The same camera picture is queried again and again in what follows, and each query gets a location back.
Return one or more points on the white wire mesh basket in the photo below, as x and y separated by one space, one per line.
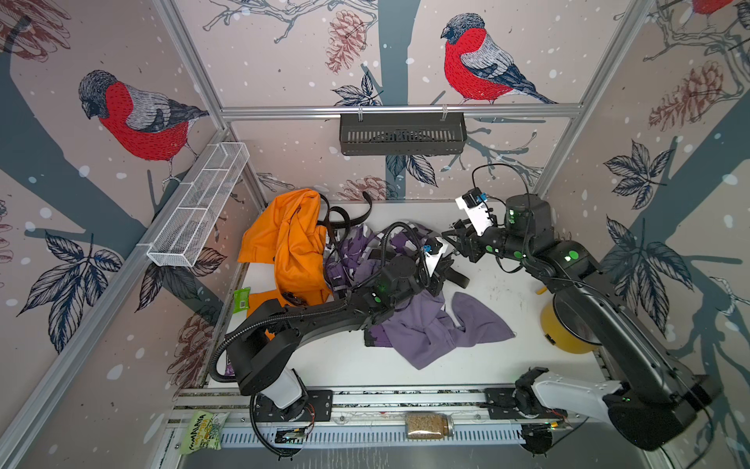
188 228

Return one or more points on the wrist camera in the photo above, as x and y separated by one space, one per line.
475 204
434 249

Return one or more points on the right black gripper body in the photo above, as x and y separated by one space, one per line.
500 241

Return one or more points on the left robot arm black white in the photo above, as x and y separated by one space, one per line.
255 355

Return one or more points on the small green packet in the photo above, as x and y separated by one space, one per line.
240 302

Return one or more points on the plain purple garment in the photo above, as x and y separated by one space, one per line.
422 331

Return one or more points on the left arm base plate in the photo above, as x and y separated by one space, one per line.
314 405

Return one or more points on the horizontal aluminium frame bar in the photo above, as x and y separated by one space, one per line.
302 113

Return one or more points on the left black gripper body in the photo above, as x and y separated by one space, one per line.
414 284

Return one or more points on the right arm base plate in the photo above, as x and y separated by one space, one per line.
506 403

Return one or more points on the orange trousers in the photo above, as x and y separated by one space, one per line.
287 237

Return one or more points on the yellow object beside spool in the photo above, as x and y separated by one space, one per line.
565 330

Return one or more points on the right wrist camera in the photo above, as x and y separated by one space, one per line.
475 204

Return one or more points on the green snack bag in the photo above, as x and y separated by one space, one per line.
204 432

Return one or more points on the purple camouflage trousers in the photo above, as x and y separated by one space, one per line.
357 255

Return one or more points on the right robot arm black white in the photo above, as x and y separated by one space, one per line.
657 398

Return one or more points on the jar of grains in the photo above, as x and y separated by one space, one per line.
428 426

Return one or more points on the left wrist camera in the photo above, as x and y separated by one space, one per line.
434 249

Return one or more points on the black perforated metal shelf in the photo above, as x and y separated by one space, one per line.
402 134

